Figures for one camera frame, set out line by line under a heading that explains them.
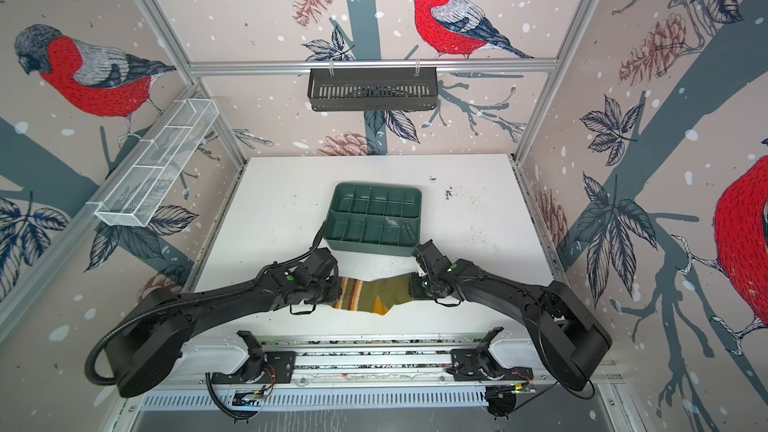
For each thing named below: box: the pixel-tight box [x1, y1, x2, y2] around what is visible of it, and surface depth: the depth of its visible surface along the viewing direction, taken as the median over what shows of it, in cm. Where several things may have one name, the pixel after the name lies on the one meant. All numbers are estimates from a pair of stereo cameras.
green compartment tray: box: [324, 181, 422, 257], surface depth 103 cm
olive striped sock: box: [334, 273, 412, 316], surface depth 87 cm
